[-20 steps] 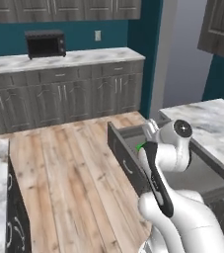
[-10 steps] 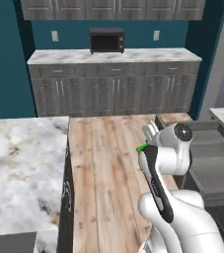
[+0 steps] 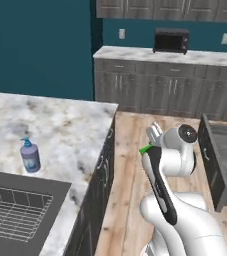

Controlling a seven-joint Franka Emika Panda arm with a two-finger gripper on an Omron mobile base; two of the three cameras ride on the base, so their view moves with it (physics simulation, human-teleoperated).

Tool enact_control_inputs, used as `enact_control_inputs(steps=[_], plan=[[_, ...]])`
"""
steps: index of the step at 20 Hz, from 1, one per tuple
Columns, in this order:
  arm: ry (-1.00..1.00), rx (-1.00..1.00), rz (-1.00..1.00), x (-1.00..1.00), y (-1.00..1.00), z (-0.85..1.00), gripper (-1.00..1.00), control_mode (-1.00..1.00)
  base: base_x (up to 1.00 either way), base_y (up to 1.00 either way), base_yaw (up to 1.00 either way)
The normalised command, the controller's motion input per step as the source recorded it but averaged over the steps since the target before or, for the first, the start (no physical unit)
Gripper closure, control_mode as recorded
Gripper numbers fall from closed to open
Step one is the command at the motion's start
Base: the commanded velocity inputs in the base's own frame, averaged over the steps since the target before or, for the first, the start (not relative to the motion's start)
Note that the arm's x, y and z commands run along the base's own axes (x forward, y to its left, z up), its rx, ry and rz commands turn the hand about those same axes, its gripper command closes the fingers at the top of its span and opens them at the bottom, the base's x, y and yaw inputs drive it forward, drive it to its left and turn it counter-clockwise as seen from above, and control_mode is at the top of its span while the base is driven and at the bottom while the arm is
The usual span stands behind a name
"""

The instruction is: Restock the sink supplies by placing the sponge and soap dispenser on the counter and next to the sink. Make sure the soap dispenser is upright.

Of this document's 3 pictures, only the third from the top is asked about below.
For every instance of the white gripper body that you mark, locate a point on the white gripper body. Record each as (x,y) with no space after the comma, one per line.
(154,133)

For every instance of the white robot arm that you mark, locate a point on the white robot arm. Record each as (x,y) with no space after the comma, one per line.
(185,220)

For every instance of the dark grey sink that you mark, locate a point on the dark grey sink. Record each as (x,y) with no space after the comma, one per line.
(56,193)

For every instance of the purple soap dispenser blue pump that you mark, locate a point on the purple soap dispenser blue pump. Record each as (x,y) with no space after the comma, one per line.
(31,158)

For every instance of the grey base cupboards run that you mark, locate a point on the grey base cupboards run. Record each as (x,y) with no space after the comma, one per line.
(158,88)

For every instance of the open grey drawer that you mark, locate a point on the open grey drawer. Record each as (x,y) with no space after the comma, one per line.
(223,156)

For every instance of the dark island cupboards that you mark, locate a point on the dark island cupboards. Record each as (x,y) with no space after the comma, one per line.
(96,200)

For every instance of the black toaster oven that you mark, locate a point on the black toaster oven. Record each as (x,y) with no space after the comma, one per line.
(170,40)

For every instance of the white wall socket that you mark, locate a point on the white wall socket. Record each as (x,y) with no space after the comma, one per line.
(122,33)
(225,38)

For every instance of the grey wall cupboards run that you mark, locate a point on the grey wall cupboards run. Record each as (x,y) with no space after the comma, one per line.
(171,9)

